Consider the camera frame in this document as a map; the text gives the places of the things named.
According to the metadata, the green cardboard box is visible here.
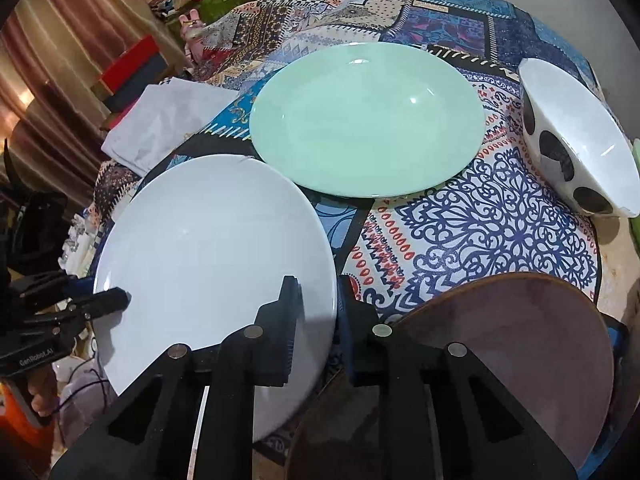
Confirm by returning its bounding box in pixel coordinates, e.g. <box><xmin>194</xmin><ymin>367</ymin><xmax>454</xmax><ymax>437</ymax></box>
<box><xmin>199</xmin><ymin>0</ymin><xmax>249</xmax><ymax>23</ymax></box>

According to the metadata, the pink plate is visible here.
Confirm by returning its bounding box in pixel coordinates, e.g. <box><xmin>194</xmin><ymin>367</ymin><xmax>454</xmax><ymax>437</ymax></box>
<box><xmin>287</xmin><ymin>272</ymin><xmax>615</xmax><ymax>480</ymax></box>

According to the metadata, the mint green plate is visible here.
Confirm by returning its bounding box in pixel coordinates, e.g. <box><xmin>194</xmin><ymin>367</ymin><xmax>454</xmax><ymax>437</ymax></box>
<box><xmin>248</xmin><ymin>41</ymin><xmax>487</xmax><ymax>199</ymax></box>

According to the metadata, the person's left hand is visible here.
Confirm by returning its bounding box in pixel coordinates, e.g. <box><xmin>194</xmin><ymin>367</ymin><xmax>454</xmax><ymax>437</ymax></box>
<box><xmin>27</xmin><ymin>367</ymin><xmax>62</xmax><ymax>418</ymax></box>

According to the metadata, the white bowl with black dots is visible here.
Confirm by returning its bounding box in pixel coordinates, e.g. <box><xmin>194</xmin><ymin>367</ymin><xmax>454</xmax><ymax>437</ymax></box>
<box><xmin>517</xmin><ymin>58</ymin><xmax>640</xmax><ymax>219</ymax></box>

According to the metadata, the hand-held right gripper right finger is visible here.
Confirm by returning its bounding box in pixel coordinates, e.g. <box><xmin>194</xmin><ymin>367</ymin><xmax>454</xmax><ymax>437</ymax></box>
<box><xmin>337</xmin><ymin>274</ymin><xmax>591</xmax><ymax>480</ymax></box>

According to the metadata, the large white plate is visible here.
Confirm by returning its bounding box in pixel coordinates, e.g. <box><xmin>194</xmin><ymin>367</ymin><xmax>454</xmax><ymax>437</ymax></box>
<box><xmin>92</xmin><ymin>154</ymin><xmax>337</xmax><ymax>443</ymax></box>

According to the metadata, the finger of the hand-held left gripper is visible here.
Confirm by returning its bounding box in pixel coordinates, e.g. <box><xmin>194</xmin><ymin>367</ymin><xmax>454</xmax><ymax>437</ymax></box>
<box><xmin>10</xmin><ymin>271</ymin><xmax>96</xmax><ymax>307</ymax></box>
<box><xmin>65</xmin><ymin>287</ymin><xmax>132</xmax><ymax>322</ymax></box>

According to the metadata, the patchwork printed blanket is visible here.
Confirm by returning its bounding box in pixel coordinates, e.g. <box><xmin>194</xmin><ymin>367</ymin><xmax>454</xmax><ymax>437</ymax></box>
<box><xmin>92</xmin><ymin>0</ymin><xmax>608</xmax><ymax>461</ymax></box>

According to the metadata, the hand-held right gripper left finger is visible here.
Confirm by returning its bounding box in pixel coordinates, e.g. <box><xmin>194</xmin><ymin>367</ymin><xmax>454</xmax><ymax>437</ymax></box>
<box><xmin>50</xmin><ymin>275</ymin><xmax>306</xmax><ymax>480</ymax></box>

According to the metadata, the black cable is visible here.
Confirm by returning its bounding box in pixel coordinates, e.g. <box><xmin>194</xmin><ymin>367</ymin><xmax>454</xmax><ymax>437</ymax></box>
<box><xmin>52</xmin><ymin>374</ymin><xmax>112</xmax><ymax>413</ymax></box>

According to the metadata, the pink bunny toy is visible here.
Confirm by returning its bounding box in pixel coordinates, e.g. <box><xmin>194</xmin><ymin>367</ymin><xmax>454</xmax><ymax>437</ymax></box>
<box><xmin>179</xmin><ymin>10</ymin><xmax>207</xmax><ymax>67</ymax></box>

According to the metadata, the brown striped curtain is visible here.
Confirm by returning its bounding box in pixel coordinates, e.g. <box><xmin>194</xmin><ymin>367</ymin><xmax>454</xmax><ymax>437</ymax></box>
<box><xmin>0</xmin><ymin>0</ymin><xmax>187</xmax><ymax>211</ymax></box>

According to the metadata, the grey folded cloth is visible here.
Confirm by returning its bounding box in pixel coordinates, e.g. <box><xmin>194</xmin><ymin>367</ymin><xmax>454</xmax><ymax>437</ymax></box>
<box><xmin>101</xmin><ymin>79</ymin><xmax>241</xmax><ymax>173</ymax></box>

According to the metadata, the dark blue box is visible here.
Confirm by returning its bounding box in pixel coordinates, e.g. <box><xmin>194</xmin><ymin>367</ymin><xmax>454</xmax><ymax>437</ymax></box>
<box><xmin>104</xmin><ymin>57</ymin><xmax>170</xmax><ymax>113</ymax></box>

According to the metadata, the red box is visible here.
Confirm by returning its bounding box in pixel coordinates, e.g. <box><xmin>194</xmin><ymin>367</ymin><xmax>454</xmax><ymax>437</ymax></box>
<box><xmin>100</xmin><ymin>35</ymin><xmax>157</xmax><ymax>95</ymax></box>

